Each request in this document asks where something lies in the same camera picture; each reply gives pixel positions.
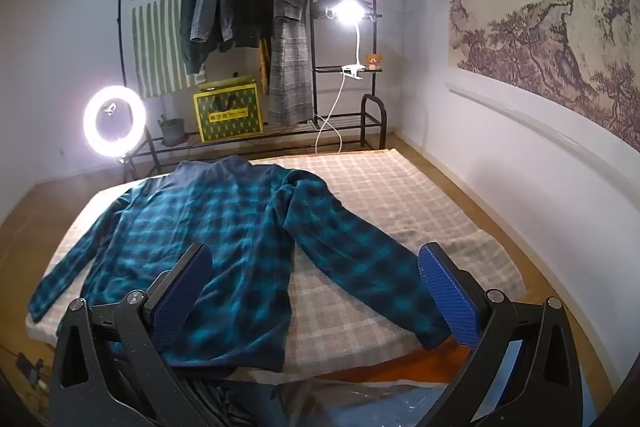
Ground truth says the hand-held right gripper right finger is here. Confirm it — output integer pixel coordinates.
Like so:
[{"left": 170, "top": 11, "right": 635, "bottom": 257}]
[{"left": 417, "top": 242, "right": 586, "bottom": 427}]

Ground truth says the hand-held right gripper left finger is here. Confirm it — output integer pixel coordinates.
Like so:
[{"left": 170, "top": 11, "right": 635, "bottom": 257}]
[{"left": 50, "top": 243, "right": 236, "bottom": 427}]

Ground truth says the teal plaid fleece jacket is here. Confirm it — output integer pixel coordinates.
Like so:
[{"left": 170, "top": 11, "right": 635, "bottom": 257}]
[{"left": 27, "top": 155, "right": 451, "bottom": 372}]

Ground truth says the black metal clothes rack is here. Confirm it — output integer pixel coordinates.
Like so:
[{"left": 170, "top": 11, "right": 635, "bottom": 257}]
[{"left": 117, "top": 0, "right": 388, "bottom": 180}]

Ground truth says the dark cloth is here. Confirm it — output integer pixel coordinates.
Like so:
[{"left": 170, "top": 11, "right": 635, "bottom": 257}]
[{"left": 175, "top": 372, "right": 281, "bottom": 427}]

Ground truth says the beige checked blanket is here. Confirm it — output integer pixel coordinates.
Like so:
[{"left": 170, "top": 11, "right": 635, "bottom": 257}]
[{"left": 25, "top": 148, "right": 526, "bottom": 375}]

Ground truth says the grey plant pot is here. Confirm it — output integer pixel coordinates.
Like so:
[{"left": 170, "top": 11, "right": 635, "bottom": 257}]
[{"left": 157, "top": 114, "right": 187, "bottom": 146}]

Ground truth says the green and yellow box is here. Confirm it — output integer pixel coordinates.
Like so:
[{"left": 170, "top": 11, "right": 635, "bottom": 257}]
[{"left": 193, "top": 74, "right": 264, "bottom": 144}]

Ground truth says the yellow patterned scarf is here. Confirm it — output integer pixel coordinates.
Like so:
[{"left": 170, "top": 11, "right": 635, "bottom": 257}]
[{"left": 257, "top": 38, "right": 272, "bottom": 96}]

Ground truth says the white clip lamp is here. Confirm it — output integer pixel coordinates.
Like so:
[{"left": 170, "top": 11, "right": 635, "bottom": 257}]
[{"left": 325, "top": 0, "right": 371, "bottom": 82}]

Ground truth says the ring light on stand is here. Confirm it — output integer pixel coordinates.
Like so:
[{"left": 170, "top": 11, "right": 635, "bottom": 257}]
[{"left": 82, "top": 85, "right": 151, "bottom": 182}]

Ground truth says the green striped wall hanging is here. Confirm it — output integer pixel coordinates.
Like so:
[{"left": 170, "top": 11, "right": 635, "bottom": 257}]
[{"left": 127, "top": 0, "right": 208, "bottom": 100}]

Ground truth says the landscape wall mural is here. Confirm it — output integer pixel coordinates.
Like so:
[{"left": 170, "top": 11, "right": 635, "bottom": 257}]
[{"left": 440, "top": 0, "right": 640, "bottom": 148}]

